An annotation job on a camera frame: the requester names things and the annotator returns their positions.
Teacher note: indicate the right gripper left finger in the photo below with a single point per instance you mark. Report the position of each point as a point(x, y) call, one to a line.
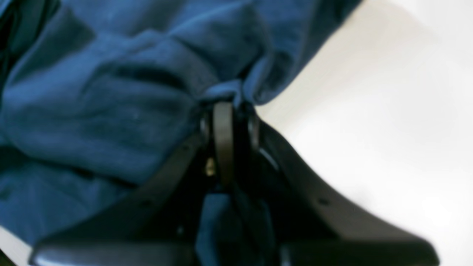
point(157, 224)

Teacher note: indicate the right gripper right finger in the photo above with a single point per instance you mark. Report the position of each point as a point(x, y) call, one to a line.
point(310, 223)

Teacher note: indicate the dark blue t-shirt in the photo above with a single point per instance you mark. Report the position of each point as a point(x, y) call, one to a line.
point(97, 94)

